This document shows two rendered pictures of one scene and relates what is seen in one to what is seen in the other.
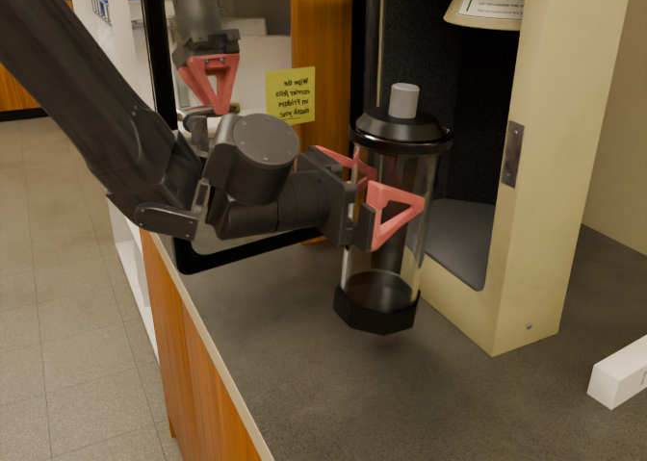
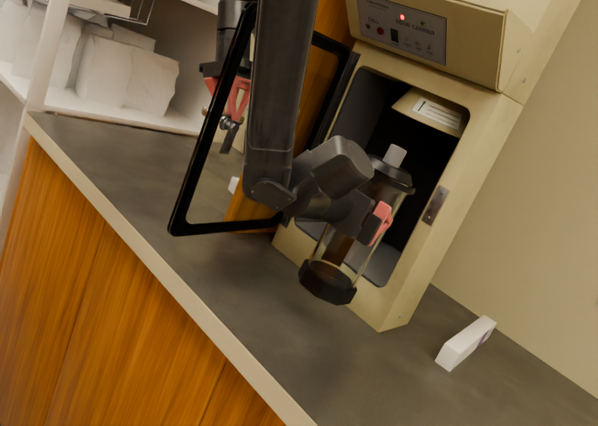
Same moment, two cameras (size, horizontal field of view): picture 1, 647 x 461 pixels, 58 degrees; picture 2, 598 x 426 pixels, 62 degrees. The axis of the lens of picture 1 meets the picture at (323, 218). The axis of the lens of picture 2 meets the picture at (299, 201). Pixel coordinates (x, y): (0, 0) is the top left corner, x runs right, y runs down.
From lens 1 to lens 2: 0.38 m
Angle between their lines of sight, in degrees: 26
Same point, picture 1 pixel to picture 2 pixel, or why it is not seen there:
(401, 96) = (398, 153)
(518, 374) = (396, 345)
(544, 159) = (448, 213)
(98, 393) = not seen: outside the picture
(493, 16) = (435, 120)
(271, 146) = (363, 164)
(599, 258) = not seen: hidden behind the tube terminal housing
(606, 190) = not seen: hidden behind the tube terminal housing
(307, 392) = (278, 338)
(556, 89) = (469, 174)
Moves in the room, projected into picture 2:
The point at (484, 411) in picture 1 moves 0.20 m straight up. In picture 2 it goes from (387, 365) to (441, 262)
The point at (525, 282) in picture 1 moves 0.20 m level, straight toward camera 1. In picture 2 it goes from (410, 286) to (433, 347)
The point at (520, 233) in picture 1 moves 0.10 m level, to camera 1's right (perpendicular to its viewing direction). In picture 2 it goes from (422, 254) to (464, 265)
